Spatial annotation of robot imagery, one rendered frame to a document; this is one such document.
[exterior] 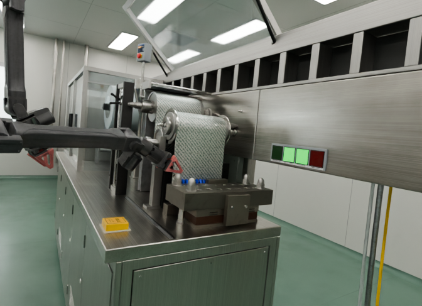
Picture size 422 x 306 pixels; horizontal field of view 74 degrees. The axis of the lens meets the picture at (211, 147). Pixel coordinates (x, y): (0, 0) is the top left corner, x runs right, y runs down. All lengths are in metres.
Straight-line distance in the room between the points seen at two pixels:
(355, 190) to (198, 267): 2.85
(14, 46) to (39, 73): 5.39
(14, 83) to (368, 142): 1.17
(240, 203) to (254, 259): 0.22
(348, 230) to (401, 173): 2.92
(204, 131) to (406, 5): 0.76
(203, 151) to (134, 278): 0.55
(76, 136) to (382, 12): 0.93
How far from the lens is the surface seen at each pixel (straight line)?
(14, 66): 1.24
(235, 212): 1.05
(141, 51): 1.73
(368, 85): 0.93
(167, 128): 1.14
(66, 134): 0.89
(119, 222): 0.97
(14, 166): 6.66
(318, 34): 1.09
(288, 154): 1.06
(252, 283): 1.17
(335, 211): 3.81
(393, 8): 0.97
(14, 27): 1.26
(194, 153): 1.16
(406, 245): 3.48
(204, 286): 1.04
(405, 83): 0.89
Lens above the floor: 1.24
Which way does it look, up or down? 3 degrees down
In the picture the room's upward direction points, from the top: 5 degrees clockwise
